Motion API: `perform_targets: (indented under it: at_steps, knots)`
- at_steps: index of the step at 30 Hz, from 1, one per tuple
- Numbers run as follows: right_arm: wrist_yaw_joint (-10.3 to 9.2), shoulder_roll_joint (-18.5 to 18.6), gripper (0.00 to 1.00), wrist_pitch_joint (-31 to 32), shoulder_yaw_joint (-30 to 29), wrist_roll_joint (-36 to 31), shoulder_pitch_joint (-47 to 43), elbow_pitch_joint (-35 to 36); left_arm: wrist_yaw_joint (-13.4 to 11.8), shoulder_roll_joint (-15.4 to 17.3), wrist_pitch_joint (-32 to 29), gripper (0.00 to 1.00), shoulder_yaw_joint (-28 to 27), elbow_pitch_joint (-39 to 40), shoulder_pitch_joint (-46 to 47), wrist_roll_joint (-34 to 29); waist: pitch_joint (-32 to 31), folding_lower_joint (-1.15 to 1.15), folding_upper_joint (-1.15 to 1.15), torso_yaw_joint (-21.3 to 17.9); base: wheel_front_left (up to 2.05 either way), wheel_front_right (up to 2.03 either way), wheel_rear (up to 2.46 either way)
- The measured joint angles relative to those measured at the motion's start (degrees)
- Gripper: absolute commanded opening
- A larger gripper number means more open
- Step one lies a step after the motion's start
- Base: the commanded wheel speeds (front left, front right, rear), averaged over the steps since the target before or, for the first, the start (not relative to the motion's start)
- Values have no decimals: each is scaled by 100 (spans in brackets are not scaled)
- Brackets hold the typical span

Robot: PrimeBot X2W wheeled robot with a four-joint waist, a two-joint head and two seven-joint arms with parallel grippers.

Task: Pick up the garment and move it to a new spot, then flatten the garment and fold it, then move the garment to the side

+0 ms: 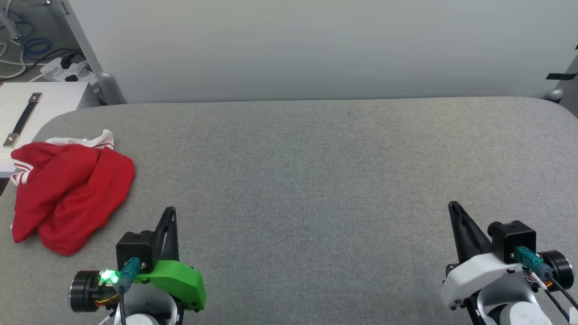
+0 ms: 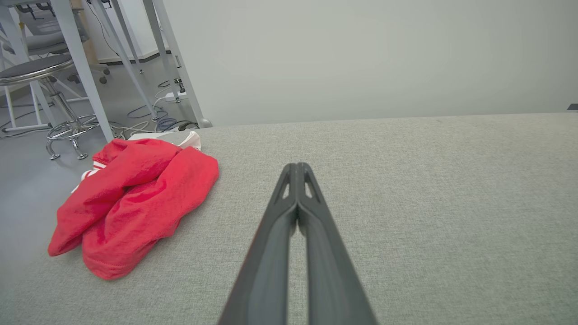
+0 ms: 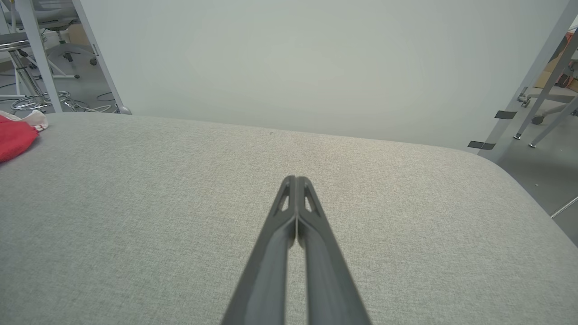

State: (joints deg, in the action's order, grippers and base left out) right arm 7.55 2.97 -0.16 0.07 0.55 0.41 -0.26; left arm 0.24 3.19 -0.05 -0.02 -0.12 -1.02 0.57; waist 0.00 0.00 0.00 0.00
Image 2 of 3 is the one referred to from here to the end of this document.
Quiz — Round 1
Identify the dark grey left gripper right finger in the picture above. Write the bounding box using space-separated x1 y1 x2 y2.
298 162 378 325

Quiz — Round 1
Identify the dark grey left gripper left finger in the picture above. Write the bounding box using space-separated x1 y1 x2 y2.
219 163 299 325

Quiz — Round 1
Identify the red white-sleeved t-shirt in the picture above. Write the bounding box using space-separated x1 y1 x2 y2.
48 131 220 281

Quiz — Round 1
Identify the white equipment case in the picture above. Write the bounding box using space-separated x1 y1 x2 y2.
128 130 194 142

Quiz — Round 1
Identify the white table leg grey foot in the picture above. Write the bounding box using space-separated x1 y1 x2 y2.
142 0 213 129

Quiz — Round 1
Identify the grey round chrome stool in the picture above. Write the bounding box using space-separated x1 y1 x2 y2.
0 54 103 161

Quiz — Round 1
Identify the grey office chair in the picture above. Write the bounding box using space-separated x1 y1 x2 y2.
16 0 112 85

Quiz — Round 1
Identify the black cable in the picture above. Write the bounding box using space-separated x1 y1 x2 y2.
158 80 200 132

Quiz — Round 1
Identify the blue cable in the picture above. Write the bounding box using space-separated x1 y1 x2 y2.
127 105 178 132

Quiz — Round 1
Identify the white cable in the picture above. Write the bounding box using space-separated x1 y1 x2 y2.
108 84 182 139

